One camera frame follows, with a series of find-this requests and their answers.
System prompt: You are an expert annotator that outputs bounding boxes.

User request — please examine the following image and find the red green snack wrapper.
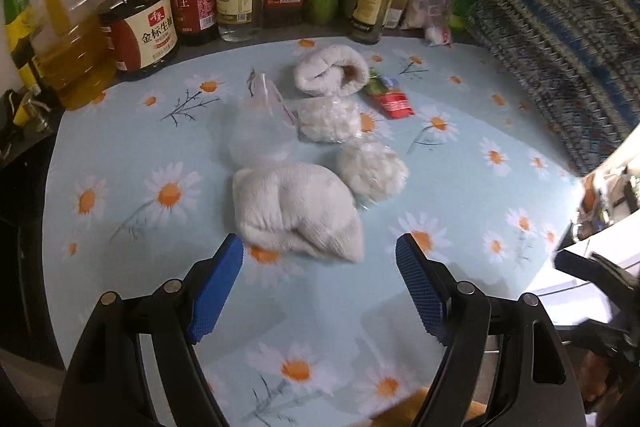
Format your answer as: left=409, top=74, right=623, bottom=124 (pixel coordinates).
left=364, top=68, right=414, bottom=119

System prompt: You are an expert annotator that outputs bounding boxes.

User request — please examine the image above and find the small glass jar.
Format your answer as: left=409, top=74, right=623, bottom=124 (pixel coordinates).
left=384, top=0, right=408, bottom=29

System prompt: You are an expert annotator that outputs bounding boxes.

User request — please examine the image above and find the large white crumpled towel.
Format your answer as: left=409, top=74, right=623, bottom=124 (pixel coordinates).
left=232, top=162, right=364, bottom=263

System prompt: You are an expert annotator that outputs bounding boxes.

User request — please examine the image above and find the daisy print blue tablecloth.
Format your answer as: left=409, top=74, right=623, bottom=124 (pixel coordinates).
left=42, top=37, right=582, bottom=426

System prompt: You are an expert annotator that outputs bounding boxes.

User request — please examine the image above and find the large cooking oil jug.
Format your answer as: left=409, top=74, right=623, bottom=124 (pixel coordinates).
left=32, top=0, right=116, bottom=110

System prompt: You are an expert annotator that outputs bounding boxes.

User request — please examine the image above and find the patterned blue woven cloth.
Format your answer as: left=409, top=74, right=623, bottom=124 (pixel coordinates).
left=469, top=0, right=639, bottom=176

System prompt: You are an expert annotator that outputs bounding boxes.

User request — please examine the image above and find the black yellow kitchen utensil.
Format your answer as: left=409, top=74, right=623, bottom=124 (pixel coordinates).
left=1, top=90, right=51, bottom=162

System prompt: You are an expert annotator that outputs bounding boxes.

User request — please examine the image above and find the small rolled white towel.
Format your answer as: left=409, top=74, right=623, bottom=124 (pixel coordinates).
left=294, top=44, right=370, bottom=96

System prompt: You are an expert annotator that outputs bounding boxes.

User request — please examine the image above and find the clear printed plastic bag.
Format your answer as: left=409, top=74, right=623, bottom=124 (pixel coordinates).
left=228, top=69, right=297, bottom=168

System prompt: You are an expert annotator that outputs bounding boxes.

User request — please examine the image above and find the green yellow seasoning bottle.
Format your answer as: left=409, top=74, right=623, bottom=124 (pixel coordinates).
left=2, top=0, right=41, bottom=94

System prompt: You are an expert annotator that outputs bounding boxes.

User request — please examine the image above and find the clear bag of white tissue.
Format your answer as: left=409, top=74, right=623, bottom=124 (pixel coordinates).
left=336, top=140, right=410, bottom=205

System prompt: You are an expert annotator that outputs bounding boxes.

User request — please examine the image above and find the dark soy sauce jug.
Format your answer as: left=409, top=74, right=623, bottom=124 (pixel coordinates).
left=99, top=0, right=179, bottom=81

